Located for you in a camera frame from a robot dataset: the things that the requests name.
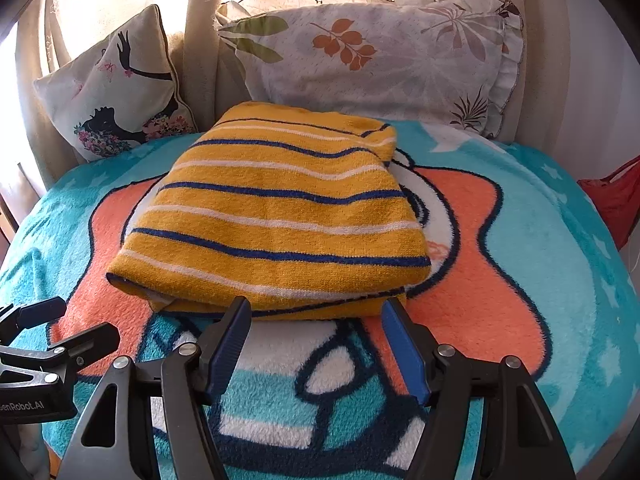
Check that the leaf print ruffled pillow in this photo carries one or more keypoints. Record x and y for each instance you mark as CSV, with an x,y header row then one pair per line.
x,y
450,62

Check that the beige curtain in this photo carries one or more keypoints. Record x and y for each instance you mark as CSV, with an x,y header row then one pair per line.
x,y
52,33

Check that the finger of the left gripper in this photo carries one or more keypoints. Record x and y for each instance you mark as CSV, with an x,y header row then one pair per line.
x,y
15,319
63,361

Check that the turquoise star fleece blanket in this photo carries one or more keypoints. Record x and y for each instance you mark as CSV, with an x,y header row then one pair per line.
x,y
522,264

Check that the woman silhouette floral cushion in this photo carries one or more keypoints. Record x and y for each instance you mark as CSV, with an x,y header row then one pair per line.
x,y
119,94

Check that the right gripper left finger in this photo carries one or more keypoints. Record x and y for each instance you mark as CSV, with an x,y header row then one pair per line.
x,y
114,438

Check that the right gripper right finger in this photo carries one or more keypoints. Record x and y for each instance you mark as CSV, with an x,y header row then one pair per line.
x,y
518,439

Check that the yellow striped knit sweater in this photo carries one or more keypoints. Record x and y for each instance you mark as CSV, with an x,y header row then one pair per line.
x,y
296,211

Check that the red cloth item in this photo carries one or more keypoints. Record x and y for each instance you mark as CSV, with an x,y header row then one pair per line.
x,y
617,199

